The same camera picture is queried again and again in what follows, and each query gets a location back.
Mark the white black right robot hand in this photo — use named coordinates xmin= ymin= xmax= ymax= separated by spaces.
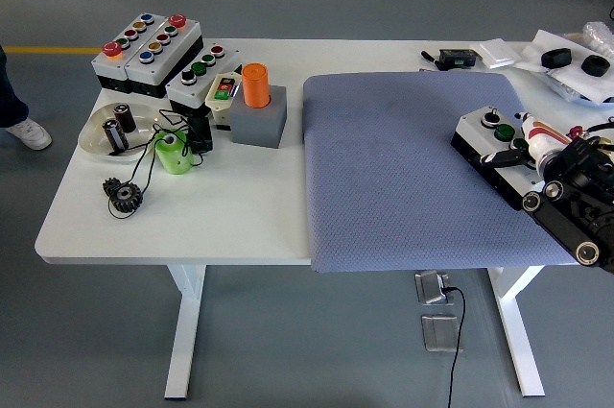
xmin=479 ymin=111 xmax=573 ymax=170

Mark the four-button box with selector knob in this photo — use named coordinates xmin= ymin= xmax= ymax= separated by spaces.
xmin=165 ymin=42 xmax=244 ymax=119
xmin=450 ymin=107 xmax=549 ymax=211

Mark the five-button box, red mushroom button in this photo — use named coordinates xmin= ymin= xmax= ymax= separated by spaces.
xmin=123 ymin=13 xmax=205 ymax=100
xmin=90 ymin=12 xmax=167 ymax=95

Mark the black module with green terminal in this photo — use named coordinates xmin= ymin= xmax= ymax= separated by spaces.
xmin=438 ymin=46 xmax=479 ymax=68

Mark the grey-blue textured mat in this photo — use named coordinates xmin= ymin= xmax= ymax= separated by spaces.
xmin=301 ymin=70 xmax=584 ymax=275

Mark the open metal floor socket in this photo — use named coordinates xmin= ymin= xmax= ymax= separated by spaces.
xmin=413 ymin=270 xmax=456 ymax=306

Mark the white table leg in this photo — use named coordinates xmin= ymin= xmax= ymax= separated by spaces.
xmin=164 ymin=264 xmax=207 ymax=400
xmin=486 ymin=266 xmax=547 ymax=398

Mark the closed metal floor socket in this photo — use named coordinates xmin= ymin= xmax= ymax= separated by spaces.
xmin=420 ymin=314 xmax=464 ymax=354

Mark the grey block with hole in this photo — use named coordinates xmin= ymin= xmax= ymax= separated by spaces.
xmin=228 ymin=84 xmax=288 ymax=149

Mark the orange plastic cylinder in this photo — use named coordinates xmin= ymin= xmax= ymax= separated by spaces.
xmin=240 ymin=62 xmax=272 ymax=109

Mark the black power adapter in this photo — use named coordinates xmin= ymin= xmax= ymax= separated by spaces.
xmin=185 ymin=114 xmax=215 ymax=155

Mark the green plastic spool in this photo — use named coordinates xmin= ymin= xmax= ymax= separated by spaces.
xmin=153 ymin=131 xmax=196 ymax=176

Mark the dark brown capacitor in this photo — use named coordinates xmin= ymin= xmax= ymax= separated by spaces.
xmin=102 ymin=118 xmax=130 ymax=153
xmin=112 ymin=103 xmax=138 ymax=134

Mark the large black steel gear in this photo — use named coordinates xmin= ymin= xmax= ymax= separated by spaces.
xmin=108 ymin=181 xmax=145 ymax=214

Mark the clear shallow dish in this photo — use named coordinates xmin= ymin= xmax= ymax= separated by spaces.
xmin=78 ymin=101 xmax=167 ymax=164

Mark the person's leg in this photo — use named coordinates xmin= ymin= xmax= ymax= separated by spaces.
xmin=0 ymin=45 xmax=53 ymax=151

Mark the white wall switch panel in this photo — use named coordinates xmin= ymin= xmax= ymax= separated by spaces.
xmin=468 ymin=37 xmax=522 ymax=69

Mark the black floor power cable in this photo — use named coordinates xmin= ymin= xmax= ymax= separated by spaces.
xmin=443 ymin=286 xmax=467 ymax=408

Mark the cream red-green switch box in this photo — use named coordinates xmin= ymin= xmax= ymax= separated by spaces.
xmin=204 ymin=72 xmax=243 ymax=131

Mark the thin black cord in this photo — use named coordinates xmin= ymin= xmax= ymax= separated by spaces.
xmin=106 ymin=108 xmax=207 ymax=221

